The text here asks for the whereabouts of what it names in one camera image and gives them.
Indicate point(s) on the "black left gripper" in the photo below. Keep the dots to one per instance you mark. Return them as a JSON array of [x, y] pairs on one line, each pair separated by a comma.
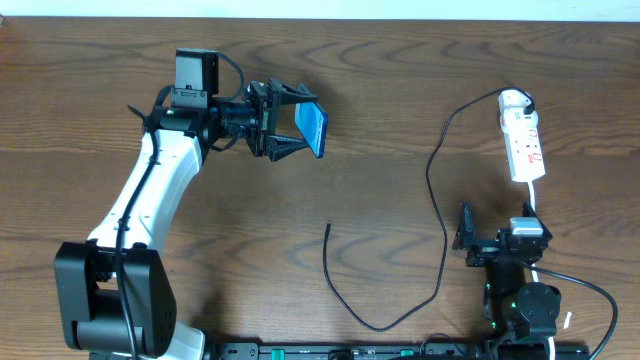
[[260, 118]]

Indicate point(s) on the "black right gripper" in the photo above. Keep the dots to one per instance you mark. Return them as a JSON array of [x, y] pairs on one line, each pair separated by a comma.
[[489, 249]]

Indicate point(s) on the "blue Galaxy smartphone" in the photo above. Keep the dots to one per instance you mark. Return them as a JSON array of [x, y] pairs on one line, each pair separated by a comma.
[[312, 122]]

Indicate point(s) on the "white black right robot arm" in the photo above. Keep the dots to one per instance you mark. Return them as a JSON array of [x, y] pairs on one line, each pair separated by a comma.
[[523, 313]]

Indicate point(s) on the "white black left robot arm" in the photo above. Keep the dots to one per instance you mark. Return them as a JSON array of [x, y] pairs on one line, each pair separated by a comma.
[[115, 298]]

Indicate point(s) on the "white power strip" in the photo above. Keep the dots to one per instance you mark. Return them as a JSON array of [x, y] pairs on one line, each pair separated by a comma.
[[518, 121]]

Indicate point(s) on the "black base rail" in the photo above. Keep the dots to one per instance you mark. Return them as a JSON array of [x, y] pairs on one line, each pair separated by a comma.
[[432, 350]]

